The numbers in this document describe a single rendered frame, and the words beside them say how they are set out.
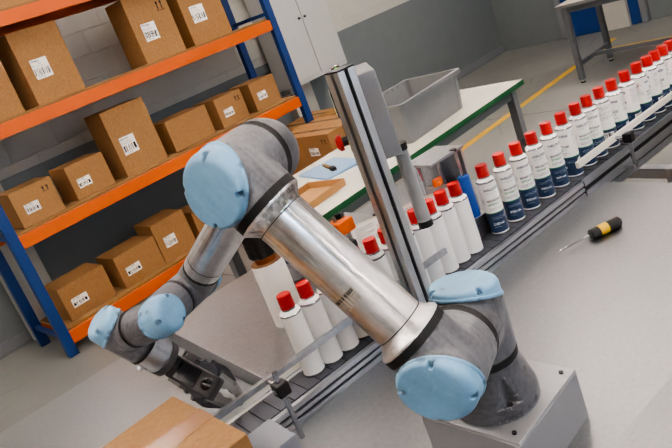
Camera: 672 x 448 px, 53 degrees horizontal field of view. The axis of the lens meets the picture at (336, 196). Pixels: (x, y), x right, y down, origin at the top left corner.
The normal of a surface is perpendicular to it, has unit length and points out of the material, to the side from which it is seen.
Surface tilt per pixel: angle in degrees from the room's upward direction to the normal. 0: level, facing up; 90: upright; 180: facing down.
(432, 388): 97
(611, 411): 0
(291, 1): 90
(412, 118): 95
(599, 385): 0
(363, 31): 90
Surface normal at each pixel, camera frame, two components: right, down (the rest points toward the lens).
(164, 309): 0.74, -0.37
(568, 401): 0.67, -0.03
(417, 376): -0.31, 0.49
